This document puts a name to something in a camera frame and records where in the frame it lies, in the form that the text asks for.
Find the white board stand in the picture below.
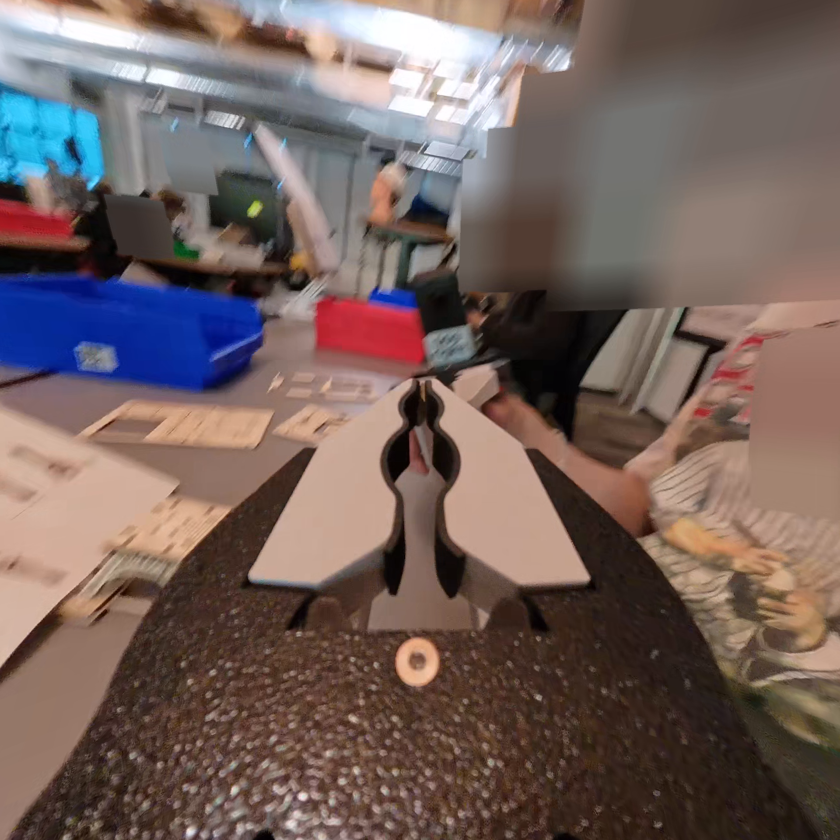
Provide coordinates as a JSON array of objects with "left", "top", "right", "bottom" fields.
[{"left": 282, "top": 269, "right": 329, "bottom": 316}]

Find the large wooden parts sheet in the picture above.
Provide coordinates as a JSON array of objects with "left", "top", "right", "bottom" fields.
[{"left": 77, "top": 400, "right": 275, "bottom": 450}]

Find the person's right hand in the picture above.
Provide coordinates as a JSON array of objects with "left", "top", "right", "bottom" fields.
[{"left": 483, "top": 394, "right": 560, "bottom": 462}]

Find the wooden parts sheet with arches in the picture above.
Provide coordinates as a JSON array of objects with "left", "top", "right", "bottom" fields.
[{"left": 272, "top": 403, "right": 352, "bottom": 444}]

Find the instruction booklet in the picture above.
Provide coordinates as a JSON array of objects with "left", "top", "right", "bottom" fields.
[{"left": 0, "top": 406, "right": 181, "bottom": 670}]

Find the person's printed t-shirt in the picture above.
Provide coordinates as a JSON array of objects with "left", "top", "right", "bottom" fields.
[{"left": 626, "top": 315, "right": 840, "bottom": 742}]

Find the red plastic bin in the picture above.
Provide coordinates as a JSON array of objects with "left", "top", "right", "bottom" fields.
[
  {"left": 0, "top": 200, "right": 76, "bottom": 237},
  {"left": 315, "top": 297, "right": 426, "bottom": 364}
]

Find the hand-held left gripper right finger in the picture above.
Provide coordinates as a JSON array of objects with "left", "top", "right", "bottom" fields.
[{"left": 427, "top": 379, "right": 593, "bottom": 624}]

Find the small wooden parts sheet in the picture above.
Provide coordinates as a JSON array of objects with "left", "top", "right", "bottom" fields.
[{"left": 266, "top": 371, "right": 388, "bottom": 403}]

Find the wooden tower base model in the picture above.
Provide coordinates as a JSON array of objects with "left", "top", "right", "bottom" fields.
[{"left": 62, "top": 495, "right": 231, "bottom": 621}]

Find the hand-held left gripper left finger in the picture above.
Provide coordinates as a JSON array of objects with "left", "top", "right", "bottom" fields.
[{"left": 248, "top": 379, "right": 419, "bottom": 614}]

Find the grey desk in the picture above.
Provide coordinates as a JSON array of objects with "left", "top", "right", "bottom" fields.
[{"left": 0, "top": 315, "right": 500, "bottom": 821}]

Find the blue plastic bin with tag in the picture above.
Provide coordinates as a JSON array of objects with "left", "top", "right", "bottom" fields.
[{"left": 0, "top": 274, "right": 265, "bottom": 390}]

